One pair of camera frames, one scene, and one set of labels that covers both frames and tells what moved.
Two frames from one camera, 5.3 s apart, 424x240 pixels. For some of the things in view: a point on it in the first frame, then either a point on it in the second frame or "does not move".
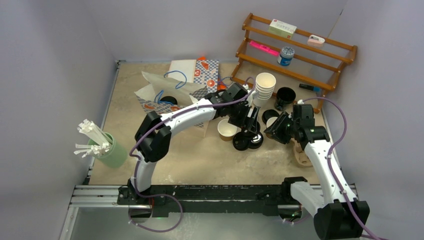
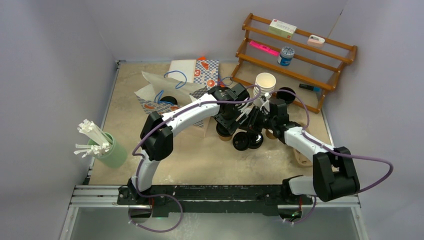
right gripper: x=275 y=128 -> x=251 y=122
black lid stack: x=257 y=140 does not move
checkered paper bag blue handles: x=167 y=93 does not move
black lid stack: x=241 y=141 does not move
